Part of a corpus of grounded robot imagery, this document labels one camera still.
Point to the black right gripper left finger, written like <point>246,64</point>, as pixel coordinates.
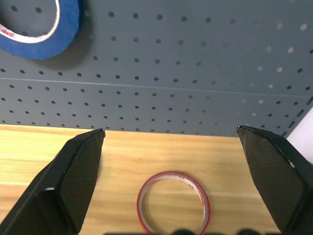
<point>61,186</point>

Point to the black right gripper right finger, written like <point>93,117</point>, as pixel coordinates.
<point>276,176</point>

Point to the grey pegboard panel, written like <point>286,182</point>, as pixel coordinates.
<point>171,73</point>

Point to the red tape roll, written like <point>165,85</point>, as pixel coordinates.
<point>206,200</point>

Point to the blue tape roll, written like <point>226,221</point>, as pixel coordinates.
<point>61,39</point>

